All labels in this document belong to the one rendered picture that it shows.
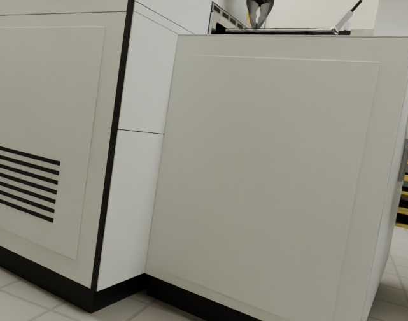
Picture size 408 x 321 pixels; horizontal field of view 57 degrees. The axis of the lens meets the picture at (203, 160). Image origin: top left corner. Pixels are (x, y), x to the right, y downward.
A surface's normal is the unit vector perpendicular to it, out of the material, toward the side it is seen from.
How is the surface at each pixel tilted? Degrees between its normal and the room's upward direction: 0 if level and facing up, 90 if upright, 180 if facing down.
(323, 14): 90
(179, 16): 90
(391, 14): 90
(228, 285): 90
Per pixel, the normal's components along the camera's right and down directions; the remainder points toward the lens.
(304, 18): -0.36, 0.02
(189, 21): 0.85, 0.17
